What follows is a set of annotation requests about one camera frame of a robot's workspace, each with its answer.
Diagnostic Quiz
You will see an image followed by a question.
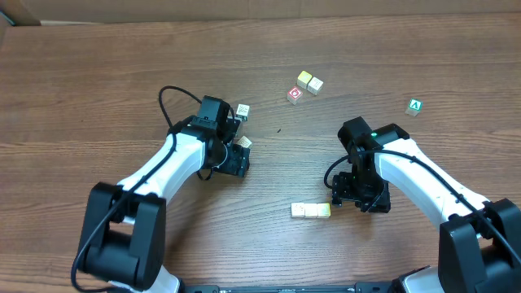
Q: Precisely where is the green A wooden block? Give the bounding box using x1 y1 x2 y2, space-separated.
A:
405 98 423 116

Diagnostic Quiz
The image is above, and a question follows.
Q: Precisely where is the blue-sided wooden block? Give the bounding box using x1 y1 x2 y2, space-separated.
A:
237 136 252 148

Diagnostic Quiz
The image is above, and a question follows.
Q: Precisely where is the green-sided wooden block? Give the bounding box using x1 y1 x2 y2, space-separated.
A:
235 104 250 121

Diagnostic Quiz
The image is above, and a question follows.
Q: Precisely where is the yellow-sided wooden block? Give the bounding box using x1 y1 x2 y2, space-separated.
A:
307 77 323 96

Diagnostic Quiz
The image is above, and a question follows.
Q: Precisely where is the yellow-topped wooden block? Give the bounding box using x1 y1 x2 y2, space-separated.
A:
296 71 313 90

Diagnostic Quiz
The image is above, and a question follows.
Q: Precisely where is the yellow wooden block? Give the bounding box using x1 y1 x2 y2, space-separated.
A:
317 203 331 218

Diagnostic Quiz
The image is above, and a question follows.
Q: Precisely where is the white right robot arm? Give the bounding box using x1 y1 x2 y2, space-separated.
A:
324 117 520 293

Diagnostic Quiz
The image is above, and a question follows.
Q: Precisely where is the red-topped wooden block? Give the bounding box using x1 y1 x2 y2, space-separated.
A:
287 86 303 105

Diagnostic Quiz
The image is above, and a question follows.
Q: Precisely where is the red W wooden block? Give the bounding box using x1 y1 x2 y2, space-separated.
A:
304 203 318 218

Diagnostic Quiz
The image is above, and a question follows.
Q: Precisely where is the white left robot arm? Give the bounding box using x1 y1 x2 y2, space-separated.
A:
71 96 250 292

